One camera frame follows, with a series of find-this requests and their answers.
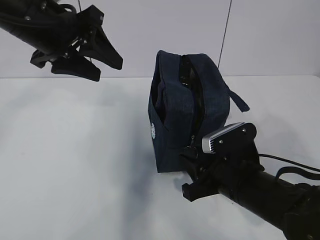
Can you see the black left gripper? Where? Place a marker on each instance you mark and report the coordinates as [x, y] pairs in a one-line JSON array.
[[64, 36]]

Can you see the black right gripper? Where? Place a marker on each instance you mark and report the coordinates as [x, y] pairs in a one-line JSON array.
[[220, 173]]

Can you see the navy blue lunch bag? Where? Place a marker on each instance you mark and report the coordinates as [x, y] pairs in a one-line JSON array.
[[188, 99]]

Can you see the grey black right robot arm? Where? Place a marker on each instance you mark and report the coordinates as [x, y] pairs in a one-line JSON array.
[[292, 208]]

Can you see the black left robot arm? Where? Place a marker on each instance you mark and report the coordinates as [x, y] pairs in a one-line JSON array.
[[15, 16]]

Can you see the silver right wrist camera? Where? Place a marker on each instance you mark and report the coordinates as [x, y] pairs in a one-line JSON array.
[[227, 138]]

